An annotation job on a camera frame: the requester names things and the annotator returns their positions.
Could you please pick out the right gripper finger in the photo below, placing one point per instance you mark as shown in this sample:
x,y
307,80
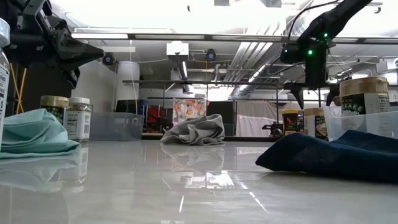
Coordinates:
x,y
299,96
331,93

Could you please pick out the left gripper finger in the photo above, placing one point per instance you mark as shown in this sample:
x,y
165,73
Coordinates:
x,y
73,79
77,51

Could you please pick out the tan-lid spice jar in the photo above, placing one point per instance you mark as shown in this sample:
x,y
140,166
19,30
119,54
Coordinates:
x,y
363,93
314,124

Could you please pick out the white-lid spice jar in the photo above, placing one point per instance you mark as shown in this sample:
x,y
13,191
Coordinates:
x,y
77,123
3,87

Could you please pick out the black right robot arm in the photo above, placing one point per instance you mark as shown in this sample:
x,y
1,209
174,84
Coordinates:
x,y
335,18

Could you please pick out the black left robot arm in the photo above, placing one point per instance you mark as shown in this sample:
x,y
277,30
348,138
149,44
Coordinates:
x,y
6,7

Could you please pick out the clear plastic bin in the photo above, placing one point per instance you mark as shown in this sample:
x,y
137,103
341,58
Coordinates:
x,y
357,124

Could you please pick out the black floor device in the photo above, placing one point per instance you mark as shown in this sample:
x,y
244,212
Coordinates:
x,y
273,129

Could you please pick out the yellow tripod stand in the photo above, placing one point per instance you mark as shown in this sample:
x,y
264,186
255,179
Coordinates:
x,y
15,81

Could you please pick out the white curtain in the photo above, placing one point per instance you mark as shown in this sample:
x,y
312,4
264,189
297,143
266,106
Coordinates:
x,y
252,118

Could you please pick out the white cylinder tank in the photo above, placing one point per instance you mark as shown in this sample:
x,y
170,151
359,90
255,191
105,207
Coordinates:
x,y
127,81

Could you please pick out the navy blue cloth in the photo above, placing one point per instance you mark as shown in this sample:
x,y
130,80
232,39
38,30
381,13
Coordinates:
x,y
326,155

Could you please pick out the teal cloth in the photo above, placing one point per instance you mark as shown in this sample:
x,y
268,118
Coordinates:
x,y
34,133

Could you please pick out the blue storage container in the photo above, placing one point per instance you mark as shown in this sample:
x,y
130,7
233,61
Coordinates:
x,y
143,107

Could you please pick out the black screen panel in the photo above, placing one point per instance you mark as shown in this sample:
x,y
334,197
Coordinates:
x,y
220,113

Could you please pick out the red storage item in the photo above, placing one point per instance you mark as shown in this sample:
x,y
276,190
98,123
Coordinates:
x,y
155,115

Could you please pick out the white ceiling box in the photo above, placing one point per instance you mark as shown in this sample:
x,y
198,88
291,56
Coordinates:
x,y
177,48

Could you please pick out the grey cloth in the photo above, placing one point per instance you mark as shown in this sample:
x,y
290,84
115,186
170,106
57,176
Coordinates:
x,y
196,130

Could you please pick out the floral picture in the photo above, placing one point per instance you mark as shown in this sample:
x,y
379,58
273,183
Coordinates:
x,y
189,110

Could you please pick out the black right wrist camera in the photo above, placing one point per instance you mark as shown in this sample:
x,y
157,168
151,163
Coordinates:
x,y
292,54

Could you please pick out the black ceiling-mounted camera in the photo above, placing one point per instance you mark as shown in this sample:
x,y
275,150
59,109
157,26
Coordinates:
x,y
211,55
109,59

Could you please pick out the silver ceiling duct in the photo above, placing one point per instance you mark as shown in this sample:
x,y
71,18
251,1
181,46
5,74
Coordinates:
x,y
248,59

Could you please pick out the black shelf frame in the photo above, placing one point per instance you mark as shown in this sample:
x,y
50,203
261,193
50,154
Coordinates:
x,y
186,82

